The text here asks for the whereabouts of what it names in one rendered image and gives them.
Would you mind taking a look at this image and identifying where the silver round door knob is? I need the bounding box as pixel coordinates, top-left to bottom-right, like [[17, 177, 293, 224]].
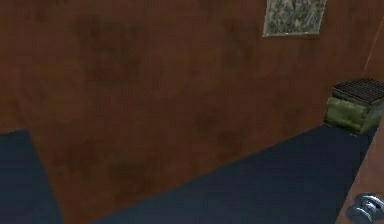
[[345, 193, 384, 224]]

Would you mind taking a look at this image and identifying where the grey framed wall picture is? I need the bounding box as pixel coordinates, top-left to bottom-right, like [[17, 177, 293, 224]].
[[262, 0, 328, 38]]

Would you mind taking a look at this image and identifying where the green metal garbage bin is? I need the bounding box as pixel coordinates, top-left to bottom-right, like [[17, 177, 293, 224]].
[[323, 77, 384, 136]]

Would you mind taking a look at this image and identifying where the brown room door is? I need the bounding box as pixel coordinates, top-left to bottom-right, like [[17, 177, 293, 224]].
[[334, 119, 384, 224]]

